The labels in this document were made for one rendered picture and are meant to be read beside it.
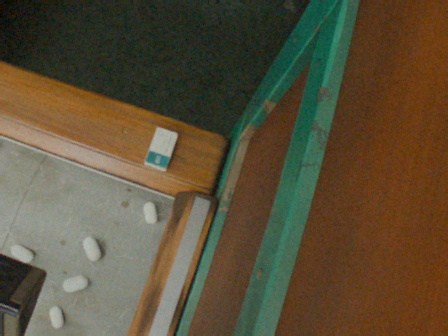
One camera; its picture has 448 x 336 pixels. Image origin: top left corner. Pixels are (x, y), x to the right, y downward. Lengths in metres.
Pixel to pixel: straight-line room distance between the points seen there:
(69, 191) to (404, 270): 0.71
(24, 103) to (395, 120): 0.71
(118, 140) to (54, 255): 0.21
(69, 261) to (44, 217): 0.08
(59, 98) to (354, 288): 0.71
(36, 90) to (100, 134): 0.13
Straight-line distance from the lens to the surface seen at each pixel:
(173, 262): 0.74
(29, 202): 0.88
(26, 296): 0.51
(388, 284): 0.22
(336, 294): 0.26
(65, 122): 0.88
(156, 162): 0.83
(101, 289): 0.86
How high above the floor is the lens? 1.59
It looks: 73 degrees down
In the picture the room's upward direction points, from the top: 8 degrees clockwise
